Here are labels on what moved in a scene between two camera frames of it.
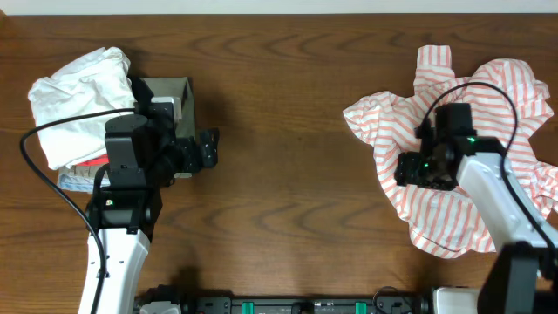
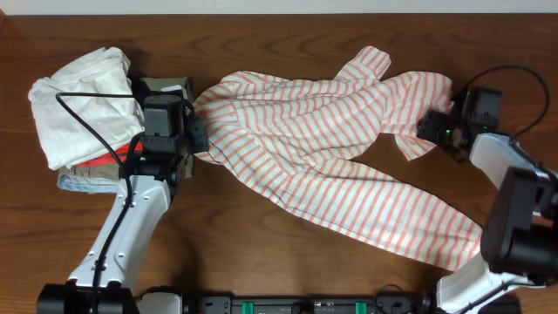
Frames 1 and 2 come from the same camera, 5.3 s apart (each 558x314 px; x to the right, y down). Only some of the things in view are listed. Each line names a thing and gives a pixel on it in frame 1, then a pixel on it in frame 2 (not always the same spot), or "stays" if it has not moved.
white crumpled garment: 97,82 stays
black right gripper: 406,172 -> 427,131
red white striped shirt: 506,103 -> 297,138
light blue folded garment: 79,184 stays
